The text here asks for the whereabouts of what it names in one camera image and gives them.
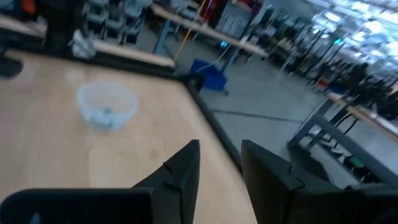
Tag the parts bin shelf rack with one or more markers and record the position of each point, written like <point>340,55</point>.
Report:
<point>115,21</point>

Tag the blue plastic bin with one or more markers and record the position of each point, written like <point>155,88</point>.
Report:
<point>211,77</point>

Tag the silver metal bracket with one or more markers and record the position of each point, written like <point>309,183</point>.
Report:
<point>82,46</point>

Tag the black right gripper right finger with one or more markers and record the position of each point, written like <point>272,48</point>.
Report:
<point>280,199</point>

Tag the clear plastic bowl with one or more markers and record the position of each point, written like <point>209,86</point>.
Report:
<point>90,99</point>

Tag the wooden workbench grey legs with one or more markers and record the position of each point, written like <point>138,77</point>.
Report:
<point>357,112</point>

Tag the grey small drawer cabinet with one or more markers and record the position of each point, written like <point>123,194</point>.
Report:
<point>231,18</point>

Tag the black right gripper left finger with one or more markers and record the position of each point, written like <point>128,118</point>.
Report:
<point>174,199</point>

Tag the long wooden workbench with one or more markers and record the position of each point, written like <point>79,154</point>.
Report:
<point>205,29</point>

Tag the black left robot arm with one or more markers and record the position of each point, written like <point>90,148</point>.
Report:
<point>59,28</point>

